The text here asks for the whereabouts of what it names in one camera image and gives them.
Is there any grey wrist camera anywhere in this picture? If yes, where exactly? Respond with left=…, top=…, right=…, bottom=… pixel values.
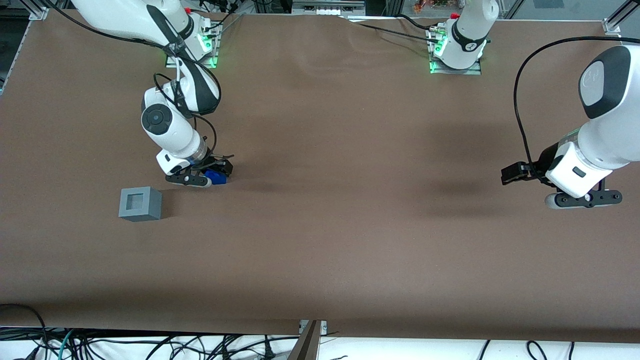
left=166, top=172, right=213, bottom=189
left=545, top=190, right=623, bottom=210

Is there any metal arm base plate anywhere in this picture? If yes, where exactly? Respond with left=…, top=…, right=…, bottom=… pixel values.
left=430, top=29, right=482, bottom=76
left=165, top=20, right=219, bottom=69

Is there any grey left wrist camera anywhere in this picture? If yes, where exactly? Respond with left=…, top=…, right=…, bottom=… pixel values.
left=545, top=190, right=623, bottom=210

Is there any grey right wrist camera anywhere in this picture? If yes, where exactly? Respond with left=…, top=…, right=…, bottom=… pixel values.
left=166, top=172, right=213, bottom=189

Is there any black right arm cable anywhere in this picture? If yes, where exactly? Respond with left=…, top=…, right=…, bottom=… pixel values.
left=45, top=0, right=223, bottom=161

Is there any gray cube base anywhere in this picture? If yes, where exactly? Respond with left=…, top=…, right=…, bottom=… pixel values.
left=118, top=186, right=163, bottom=222

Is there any black base cable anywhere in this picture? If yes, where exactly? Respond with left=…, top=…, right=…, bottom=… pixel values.
left=396, top=13, right=437, bottom=32
left=349, top=21, right=437, bottom=41

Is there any brown table cover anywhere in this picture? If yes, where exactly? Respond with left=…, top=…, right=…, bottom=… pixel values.
left=0, top=10, right=640, bottom=344

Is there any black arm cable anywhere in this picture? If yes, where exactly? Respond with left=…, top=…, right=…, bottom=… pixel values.
left=45, top=0, right=223, bottom=161
left=514, top=36, right=640, bottom=182

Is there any teal floor cable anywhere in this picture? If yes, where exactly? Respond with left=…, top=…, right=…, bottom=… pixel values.
left=47, top=329, right=77, bottom=360

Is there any aluminium frame profile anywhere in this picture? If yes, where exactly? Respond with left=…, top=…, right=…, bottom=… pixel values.
left=27, top=0, right=51, bottom=21
left=602, top=0, right=640, bottom=37

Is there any dark metal beam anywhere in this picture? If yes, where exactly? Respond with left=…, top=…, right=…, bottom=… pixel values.
left=287, top=320, right=322, bottom=360

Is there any grey power strip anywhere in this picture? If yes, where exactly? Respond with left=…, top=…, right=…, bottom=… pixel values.
left=291, top=0, right=367, bottom=16

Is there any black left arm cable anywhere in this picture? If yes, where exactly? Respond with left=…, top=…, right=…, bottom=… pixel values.
left=514, top=36, right=640, bottom=182

